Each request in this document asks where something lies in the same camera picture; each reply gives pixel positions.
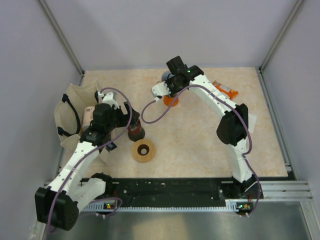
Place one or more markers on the blue ribbed glass dripper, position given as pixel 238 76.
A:
pixel 166 75

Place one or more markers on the orange glass carafe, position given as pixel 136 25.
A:
pixel 170 101

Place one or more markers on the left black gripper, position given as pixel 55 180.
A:
pixel 124 117

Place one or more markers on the aluminium frame rail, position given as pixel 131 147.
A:
pixel 273 189

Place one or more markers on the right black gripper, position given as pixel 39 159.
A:
pixel 173 92

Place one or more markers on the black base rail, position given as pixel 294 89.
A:
pixel 179 192

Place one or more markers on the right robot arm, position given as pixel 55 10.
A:
pixel 233 127

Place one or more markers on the dark glass carafe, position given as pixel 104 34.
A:
pixel 136 131

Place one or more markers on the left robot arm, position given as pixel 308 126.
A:
pixel 60 203

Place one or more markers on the beige canvas tote bag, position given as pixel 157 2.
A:
pixel 69 112

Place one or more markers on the orange snack packet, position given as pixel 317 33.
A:
pixel 227 91

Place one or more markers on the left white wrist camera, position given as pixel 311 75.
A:
pixel 109 98

